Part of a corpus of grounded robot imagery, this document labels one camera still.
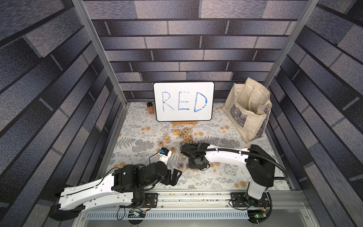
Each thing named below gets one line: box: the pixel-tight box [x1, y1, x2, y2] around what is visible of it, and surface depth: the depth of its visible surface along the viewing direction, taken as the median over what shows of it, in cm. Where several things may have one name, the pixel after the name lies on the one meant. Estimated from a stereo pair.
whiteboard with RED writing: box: [153, 81, 215, 122], surface depth 97 cm
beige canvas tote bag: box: [221, 77, 273, 143], surface depth 96 cm
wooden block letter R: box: [178, 163, 185, 171], surface depth 85 cm
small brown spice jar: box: [146, 101, 155, 115], surface depth 109 cm
